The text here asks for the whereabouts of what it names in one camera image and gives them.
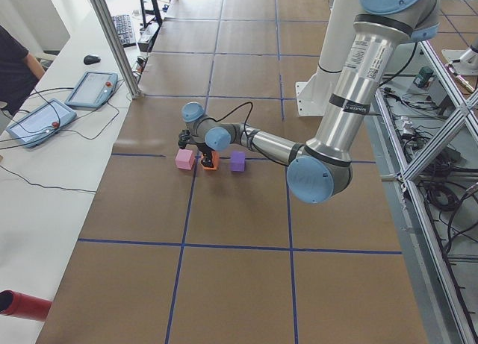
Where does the far blue teach pendant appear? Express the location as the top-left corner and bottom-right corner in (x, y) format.
(65, 72), (118, 109)

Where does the near blue teach pendant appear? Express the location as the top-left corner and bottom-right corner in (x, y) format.
(6, 98), (77, 148)

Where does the aluminium frame post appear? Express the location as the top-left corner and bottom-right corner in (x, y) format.
(90, 0), (141, 99)

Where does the black computer mouse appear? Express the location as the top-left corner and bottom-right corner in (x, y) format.
(83, 54), (101, 65)

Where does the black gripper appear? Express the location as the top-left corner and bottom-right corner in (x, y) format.
(196, 143), (215, 168)

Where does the dark purple foam cube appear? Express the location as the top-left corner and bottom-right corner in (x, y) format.
(229, 151), (246, 172)

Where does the red cylinder bottle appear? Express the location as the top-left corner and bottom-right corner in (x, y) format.
(1, 290), (52, 322)

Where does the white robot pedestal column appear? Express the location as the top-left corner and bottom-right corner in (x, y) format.
(296, 0), (361, 116)

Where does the blue teach pendant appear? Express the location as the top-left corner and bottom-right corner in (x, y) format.
(65, 72), (118, 109)
(6, 98), (77, 148)

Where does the seated person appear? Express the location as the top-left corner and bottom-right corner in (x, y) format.
(1, 27), (46, 116)

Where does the black keyboard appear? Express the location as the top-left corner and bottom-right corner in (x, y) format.
(111, 14), (136, 47)

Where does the orange foam cube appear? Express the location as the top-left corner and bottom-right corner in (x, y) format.
(201, 151), (220, 170)

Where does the light pink foam cube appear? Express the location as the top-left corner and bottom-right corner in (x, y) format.
(175, 149), (195, 170)

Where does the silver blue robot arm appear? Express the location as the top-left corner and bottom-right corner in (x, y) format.
(179, 0), (441, 204)

